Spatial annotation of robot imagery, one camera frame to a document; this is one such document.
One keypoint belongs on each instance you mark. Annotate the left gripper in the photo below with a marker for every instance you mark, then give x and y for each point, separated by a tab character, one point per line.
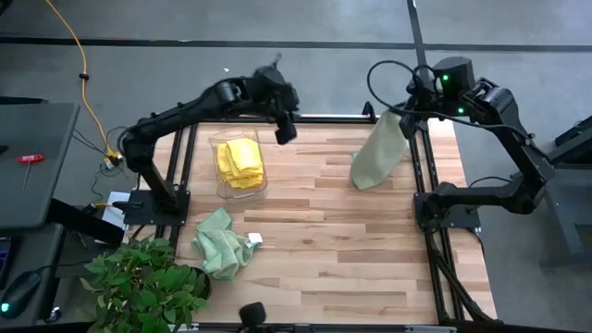
277	92

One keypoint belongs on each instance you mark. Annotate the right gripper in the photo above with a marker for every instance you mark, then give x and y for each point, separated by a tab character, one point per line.
430	104

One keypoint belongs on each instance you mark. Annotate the clear plastic bin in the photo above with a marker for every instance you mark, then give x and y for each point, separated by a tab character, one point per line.
236	194

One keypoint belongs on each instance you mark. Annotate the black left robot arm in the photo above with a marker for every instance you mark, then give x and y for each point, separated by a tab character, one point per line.
185	113

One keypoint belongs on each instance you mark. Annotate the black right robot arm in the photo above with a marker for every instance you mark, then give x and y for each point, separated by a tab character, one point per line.
532	152

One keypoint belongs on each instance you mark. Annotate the green microfiber towel white tag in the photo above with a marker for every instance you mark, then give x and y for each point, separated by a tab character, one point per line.
222	250

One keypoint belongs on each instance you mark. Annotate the yellow black power connector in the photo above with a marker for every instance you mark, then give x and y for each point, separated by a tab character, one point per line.
113	159

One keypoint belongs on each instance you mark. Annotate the black fuzzy round object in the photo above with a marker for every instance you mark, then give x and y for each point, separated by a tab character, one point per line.
252	316

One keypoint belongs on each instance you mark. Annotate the grey metal stand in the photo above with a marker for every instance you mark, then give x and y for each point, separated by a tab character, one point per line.
569	231

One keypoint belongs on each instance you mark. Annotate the white paper sheet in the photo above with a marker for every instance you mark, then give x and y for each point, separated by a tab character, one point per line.
111	217

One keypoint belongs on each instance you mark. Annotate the potted green plant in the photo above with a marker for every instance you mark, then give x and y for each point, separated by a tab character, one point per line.
139	287

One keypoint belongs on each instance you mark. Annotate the black desk base beam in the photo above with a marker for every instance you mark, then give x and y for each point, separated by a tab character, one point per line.
83	222

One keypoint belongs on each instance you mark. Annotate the grey desk top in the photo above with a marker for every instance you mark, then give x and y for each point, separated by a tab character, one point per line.
37	199

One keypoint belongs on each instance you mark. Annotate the dark desk surface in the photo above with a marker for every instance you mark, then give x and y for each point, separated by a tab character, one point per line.
41	250

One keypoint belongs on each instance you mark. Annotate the black computer mouse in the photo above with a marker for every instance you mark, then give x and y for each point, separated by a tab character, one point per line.
20	291

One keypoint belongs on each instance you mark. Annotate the black backlit keyboard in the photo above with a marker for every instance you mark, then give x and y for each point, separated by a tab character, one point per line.
3	259

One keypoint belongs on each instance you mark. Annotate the black metal table frame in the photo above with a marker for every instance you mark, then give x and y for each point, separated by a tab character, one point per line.
324	119

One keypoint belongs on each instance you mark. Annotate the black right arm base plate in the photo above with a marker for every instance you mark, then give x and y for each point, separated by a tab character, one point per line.
462	219

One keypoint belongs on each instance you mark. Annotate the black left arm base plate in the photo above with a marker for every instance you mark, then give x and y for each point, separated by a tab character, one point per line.
139	213

